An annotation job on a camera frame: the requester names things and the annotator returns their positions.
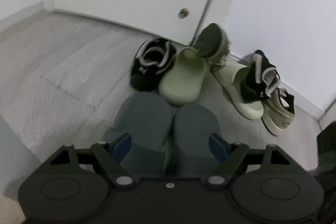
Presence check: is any black puma sneaker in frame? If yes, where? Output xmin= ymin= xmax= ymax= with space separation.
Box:
xmin=130 ymin=38 xmax=177 ymax=92
xmin=240 ymin=50 xmax=280 ymax=103

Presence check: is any metal door stopper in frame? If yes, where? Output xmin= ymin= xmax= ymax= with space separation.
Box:
xmin=178 ymin=8 xmax=190 ymax=19

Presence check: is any beige jordan sneaker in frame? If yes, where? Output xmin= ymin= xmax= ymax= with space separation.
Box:
xmin=194 ymin=23 xmax=230 ymax=66
xmin=261 ymin=85 xmax=295 ymax=136

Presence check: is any light green slide sandal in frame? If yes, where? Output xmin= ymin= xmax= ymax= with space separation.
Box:
xmin=213 ymin=61 xmax=264 ymax=121
xmin=158 ymin=47 xmax=210 ymax=106

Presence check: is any grey-blue slide sandal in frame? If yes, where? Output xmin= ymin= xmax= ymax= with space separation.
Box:
xmin=102 ymin=92 xmax=173 ymax=177
xmin=165 ymin=103 xmax=221 ymax=177

